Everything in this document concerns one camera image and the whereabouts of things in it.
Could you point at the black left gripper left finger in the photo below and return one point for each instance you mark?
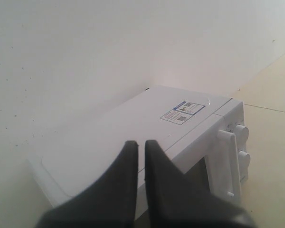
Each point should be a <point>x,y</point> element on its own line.
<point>110,202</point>

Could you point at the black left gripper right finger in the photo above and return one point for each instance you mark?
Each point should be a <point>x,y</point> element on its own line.
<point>176,202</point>

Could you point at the white microwave knob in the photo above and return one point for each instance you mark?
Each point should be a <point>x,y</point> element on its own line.
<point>244,159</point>
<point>242,133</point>

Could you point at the blue white label sticker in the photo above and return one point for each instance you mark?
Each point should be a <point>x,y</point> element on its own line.
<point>182,112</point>

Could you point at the white microwave oven body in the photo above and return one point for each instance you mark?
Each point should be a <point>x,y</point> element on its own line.
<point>68,163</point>

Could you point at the white microwave door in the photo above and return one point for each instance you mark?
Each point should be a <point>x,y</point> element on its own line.
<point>219,150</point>

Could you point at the white lower microwave knob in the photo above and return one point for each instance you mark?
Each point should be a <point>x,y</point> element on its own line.
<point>244,159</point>

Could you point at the white upper microwave knob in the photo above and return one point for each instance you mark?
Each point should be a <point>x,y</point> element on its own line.
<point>242,133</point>

